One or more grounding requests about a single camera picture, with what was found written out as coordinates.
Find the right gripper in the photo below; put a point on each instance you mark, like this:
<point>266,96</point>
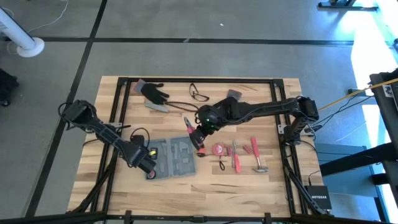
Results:
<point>205,128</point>

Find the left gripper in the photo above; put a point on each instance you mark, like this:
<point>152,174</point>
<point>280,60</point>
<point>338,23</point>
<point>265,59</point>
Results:
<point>143,158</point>

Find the red tool with white label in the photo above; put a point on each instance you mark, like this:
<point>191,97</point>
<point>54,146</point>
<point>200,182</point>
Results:
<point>218,149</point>

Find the grey plastic tool case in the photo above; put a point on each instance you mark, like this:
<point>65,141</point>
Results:
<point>177,158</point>

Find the pink screwdriver bit holder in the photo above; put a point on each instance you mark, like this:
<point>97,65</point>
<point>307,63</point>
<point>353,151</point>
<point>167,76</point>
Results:
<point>247,148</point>

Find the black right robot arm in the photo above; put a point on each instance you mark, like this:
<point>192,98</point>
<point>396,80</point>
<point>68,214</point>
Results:
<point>267,107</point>

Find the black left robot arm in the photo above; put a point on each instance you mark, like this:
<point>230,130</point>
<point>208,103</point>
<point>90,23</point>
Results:
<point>105,133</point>

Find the small pink tool piece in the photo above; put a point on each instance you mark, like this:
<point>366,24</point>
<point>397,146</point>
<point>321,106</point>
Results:
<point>201,152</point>

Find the black-framed safety glasses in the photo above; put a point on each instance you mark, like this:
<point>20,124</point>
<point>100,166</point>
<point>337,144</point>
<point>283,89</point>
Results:
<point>200,98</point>

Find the black work glove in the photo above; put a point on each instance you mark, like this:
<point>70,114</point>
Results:
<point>234,94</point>
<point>154,93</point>

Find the black bag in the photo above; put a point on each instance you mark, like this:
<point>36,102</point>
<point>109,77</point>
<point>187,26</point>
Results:
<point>6,87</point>

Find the white tower fan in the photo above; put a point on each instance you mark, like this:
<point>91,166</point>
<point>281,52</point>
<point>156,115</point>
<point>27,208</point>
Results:
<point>18,34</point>

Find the black stand base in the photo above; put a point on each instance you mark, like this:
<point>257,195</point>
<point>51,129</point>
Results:
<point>342,5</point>

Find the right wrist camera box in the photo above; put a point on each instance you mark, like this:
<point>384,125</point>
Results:
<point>209,115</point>

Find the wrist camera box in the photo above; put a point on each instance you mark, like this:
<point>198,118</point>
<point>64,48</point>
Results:
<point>209,115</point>
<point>139,140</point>

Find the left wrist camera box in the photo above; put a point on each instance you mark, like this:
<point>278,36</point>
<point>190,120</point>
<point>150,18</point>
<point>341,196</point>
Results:
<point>139,140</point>

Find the black metal table frame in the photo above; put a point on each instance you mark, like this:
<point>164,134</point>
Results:
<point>199,80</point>

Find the black Netgear network switch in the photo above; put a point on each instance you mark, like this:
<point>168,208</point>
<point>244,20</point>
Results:
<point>318,197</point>

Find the black workbench frame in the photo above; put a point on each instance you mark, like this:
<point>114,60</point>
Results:
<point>385,109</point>

